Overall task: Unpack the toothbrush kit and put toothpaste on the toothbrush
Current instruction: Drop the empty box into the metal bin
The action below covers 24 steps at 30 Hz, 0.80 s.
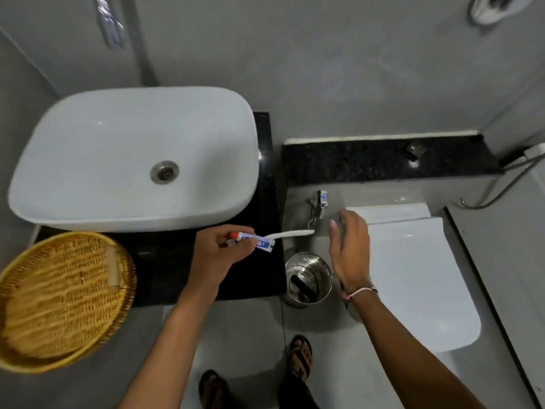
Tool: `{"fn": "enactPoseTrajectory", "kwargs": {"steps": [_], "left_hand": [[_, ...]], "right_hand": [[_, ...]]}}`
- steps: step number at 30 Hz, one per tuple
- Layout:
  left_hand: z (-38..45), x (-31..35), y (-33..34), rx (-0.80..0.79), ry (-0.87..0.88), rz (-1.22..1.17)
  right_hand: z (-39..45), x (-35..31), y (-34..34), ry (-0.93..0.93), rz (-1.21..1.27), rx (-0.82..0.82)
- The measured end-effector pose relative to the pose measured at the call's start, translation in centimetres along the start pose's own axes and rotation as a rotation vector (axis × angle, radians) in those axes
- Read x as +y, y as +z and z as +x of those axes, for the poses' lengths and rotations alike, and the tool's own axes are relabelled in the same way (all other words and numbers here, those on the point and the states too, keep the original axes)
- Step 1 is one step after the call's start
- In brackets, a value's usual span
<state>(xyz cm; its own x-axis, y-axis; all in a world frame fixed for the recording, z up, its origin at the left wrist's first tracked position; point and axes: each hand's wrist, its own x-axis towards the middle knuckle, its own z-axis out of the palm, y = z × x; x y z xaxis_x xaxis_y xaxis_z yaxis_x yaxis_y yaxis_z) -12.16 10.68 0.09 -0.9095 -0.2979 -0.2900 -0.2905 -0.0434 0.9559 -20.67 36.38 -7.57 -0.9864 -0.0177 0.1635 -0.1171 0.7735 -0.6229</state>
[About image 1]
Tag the person's left hand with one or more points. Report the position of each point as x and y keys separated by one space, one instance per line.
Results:
x=208 y=261

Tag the person's right hand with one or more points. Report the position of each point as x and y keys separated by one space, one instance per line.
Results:
x=352 y=255

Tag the person's right thumb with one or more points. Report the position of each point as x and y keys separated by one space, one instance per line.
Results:
x=334 y=238

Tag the person's left thumb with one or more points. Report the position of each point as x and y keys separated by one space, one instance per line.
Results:
x=240 y=252

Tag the white blue toothpaste tube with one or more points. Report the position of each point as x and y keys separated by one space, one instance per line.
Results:
x=260 y=243

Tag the white toothbrush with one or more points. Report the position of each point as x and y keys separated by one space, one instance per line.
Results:
x=293 y=233

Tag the person's right forearm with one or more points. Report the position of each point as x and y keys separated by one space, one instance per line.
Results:
x=404 y=353

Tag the person's left forearm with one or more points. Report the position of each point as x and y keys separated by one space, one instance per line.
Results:
x=170 y=349

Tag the steel cup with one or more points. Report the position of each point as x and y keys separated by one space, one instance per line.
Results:
x=317 y=272

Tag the black item in cup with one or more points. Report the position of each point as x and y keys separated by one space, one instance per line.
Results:
x=303 y=288

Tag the black granite ledge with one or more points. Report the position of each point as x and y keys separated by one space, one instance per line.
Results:
x=383 y=159

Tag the white toilet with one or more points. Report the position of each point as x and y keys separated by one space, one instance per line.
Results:
x=421 y=285

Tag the metal sink drain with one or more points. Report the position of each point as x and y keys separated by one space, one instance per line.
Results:
x=164 y=172

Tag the small metal fitting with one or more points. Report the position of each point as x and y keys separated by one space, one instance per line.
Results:
x=414 y=151

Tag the person's right sandal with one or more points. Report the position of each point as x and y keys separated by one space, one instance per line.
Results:
x=300 y=355

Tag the person's sandal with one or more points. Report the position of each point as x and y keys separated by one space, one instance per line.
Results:
x=300 y=355
x=213 y=389

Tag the beige soap bar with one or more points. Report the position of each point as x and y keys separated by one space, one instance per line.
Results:
x=114 y=268

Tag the person's left sandal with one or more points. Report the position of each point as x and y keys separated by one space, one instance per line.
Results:
x=213 y=389

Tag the person's black trouser leg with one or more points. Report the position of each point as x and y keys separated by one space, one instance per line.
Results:
x=296 y=394

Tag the white ceramic sink basin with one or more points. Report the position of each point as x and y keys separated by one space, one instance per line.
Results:
x=127 y=136

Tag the yellow woven basket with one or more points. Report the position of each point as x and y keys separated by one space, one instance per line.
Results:
x=55 y=302

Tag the chrome sink faucet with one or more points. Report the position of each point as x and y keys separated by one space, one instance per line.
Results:
x=110 y=21

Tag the chrome wall tap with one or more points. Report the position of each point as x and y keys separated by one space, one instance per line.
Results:
x=317 y=204

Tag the white wall fixture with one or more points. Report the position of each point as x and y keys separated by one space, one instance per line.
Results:
x=494 y=8

